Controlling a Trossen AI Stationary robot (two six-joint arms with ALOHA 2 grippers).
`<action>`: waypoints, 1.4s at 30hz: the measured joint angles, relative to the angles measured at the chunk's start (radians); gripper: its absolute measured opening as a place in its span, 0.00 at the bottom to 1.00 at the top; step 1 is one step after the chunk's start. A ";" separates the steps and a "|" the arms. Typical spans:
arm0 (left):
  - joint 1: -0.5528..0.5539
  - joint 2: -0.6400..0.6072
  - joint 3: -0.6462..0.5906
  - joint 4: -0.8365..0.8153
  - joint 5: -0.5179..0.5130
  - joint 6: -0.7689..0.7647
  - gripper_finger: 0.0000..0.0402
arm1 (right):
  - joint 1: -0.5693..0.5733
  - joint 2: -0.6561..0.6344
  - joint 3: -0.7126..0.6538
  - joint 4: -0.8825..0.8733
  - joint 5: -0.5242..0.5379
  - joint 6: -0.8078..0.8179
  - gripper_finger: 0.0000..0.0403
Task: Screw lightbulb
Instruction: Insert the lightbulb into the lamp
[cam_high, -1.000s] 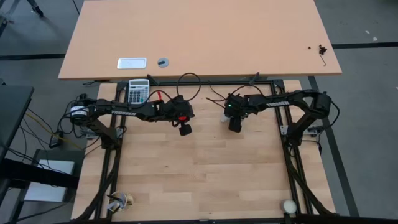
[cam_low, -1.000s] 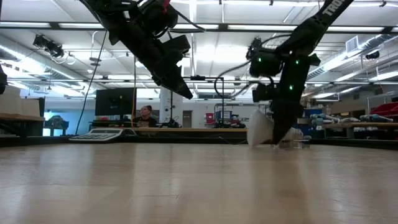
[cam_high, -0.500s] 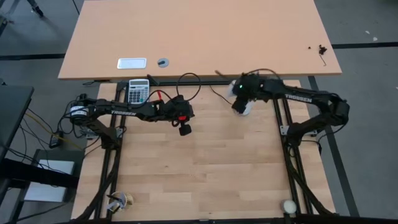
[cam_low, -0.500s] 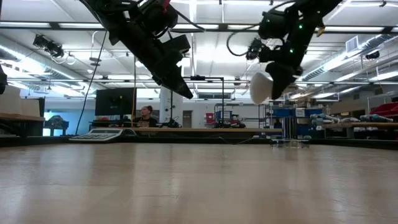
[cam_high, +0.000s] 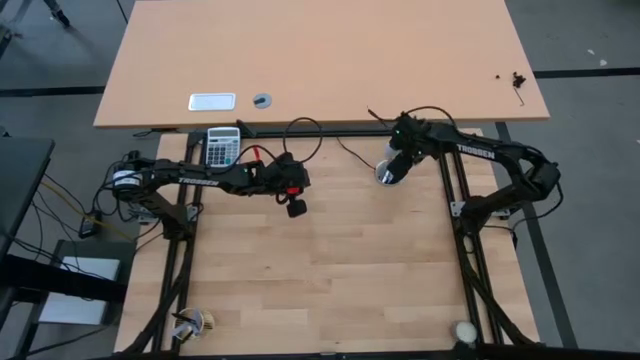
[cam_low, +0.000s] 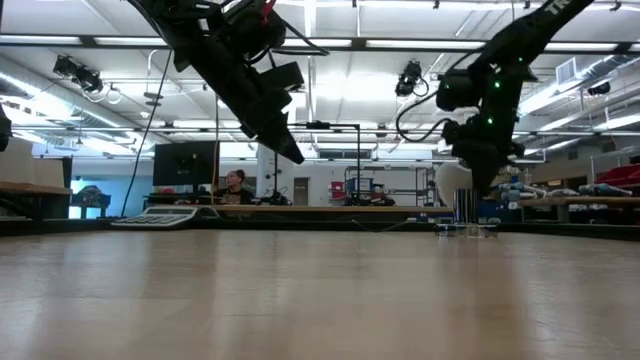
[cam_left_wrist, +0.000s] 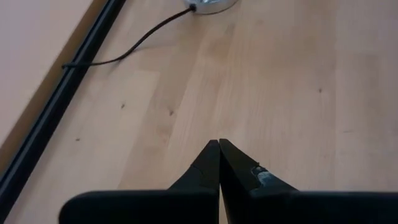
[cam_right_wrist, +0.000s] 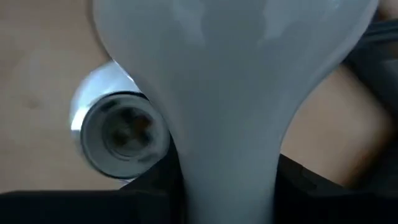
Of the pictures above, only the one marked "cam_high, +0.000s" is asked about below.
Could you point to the white plastic stick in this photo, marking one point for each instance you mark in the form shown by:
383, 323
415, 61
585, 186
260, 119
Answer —
186, 330

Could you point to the black chair leg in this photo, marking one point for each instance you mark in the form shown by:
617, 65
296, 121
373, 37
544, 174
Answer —
57, 14

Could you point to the black side table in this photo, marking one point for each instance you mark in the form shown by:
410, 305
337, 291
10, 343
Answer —
20, 175

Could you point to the chrome lamp socket base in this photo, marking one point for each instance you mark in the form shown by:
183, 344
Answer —
379, 175

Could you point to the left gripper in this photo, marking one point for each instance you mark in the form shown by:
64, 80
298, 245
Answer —
285, 175

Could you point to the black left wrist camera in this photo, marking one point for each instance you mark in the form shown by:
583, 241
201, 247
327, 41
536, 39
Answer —
296, 208

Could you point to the red plastic clip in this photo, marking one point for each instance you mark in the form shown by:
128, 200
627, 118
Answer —
294, 191

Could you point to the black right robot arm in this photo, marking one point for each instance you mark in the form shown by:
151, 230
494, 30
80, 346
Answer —
475, 150

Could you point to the grey desk calculator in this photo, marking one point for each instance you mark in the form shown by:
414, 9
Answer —
223, 150

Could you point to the small black screws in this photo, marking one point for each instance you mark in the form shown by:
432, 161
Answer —
518, 79

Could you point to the white flood lightbulb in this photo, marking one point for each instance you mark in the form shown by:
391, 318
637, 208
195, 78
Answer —
465, 332

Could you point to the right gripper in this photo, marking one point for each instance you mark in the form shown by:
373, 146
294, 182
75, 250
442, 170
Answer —
412, 137

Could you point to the black power adapter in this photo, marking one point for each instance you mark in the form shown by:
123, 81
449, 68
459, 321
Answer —
90, 225

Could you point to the black pen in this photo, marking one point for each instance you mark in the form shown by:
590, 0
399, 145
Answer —
185, 317

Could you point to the grey round desk grommet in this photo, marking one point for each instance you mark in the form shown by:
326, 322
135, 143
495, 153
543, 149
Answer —
262, 100

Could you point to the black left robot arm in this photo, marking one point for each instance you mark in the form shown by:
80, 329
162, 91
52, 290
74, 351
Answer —
200, 181

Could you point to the white flat box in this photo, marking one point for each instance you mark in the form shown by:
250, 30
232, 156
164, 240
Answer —
80, 290

